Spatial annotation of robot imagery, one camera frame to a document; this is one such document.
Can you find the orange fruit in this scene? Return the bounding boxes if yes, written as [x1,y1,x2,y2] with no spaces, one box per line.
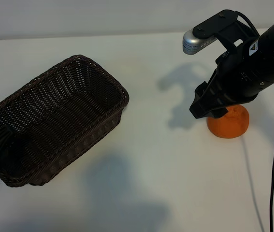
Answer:
[206,104,250,139]

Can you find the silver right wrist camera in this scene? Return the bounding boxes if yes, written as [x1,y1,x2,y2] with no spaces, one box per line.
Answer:
[182,30,217,55]

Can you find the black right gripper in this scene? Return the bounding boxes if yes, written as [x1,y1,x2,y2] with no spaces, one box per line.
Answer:
[189,35,274,119]

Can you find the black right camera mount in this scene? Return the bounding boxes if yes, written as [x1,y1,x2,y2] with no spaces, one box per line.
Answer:
[192,9,260,58]

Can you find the dark brown wicker basket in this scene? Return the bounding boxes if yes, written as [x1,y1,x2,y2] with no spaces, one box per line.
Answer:
[0,54,130,188]

